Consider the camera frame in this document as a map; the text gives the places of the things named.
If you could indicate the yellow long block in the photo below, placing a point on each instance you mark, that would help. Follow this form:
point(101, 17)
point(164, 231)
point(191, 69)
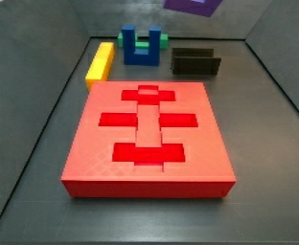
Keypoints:
point(100, 65)

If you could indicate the blue U-shaped block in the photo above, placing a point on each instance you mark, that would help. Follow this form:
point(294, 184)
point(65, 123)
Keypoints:
point(135, 56)

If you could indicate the black angle fixture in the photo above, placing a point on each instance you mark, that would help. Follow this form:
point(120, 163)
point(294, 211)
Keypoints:
point(194, 61)

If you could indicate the purple U-shaped block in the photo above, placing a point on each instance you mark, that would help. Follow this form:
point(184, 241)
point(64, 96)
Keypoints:
point(196, 7)

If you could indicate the green stepped block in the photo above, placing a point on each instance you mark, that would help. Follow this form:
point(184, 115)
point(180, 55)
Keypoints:
point(143, 44)

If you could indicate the red board with slots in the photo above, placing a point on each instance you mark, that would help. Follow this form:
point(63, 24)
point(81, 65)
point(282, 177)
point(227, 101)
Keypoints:
point(148, 142)

